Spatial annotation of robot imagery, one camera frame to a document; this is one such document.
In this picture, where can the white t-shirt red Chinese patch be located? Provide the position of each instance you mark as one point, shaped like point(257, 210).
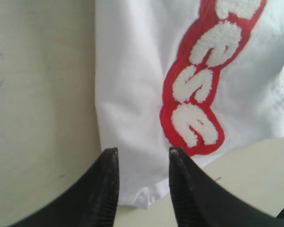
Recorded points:
point(203, 75)

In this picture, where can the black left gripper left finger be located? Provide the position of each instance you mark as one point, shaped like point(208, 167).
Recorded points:
point(90, 202)

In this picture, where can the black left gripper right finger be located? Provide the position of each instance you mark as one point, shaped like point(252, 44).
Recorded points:
point(199, 201)

